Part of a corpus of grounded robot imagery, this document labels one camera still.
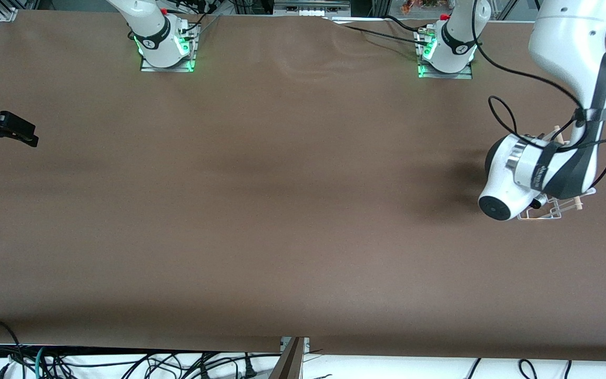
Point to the aluminium frame corner post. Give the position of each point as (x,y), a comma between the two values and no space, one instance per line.
(7,11)

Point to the orange background objects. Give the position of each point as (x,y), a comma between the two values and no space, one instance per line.
(418,5)

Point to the brown table cover sheet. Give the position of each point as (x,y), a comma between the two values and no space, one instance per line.
(303,237)

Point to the small metal table bracket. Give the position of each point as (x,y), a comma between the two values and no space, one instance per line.
(305,343)

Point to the white power strip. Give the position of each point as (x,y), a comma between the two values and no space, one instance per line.
(311,13)

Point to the silver metal box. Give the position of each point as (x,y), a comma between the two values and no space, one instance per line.
(311,4)

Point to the black power plug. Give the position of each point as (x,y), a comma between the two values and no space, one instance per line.
(249,371)

